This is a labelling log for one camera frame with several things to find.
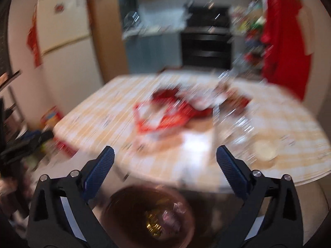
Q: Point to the round white plastic lid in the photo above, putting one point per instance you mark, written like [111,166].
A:
[265,150]

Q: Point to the wire storage rack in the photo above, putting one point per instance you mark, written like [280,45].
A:
[247,24]

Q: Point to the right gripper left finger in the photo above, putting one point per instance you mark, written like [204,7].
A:
[60,215]

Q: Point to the cream refrigerator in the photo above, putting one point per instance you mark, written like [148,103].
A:
[69,63]

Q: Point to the clear plastic clamshell container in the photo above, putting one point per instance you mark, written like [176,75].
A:
[231,129]

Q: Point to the red snack bag on floor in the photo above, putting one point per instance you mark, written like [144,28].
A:
[49,120]

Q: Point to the brown round trash bin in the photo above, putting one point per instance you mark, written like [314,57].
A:
[148,216]

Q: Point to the crumpled red paper bag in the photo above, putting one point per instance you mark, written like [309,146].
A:
[230,98]

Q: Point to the red hanging apron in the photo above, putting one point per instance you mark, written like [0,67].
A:
[285,62]

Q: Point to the red window snack box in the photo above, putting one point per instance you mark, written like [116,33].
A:
[155,116]

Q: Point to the dark red foil wrapper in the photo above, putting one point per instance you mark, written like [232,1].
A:
[165,95]

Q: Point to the black built-in oven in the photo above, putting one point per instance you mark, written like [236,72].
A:
[206,40]

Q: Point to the grey kitchen cabinets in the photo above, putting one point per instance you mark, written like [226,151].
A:
[150,49]

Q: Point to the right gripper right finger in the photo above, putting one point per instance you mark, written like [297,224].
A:
[271,213]

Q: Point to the yellow plaid tablecloth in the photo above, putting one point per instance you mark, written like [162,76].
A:
[187,156]

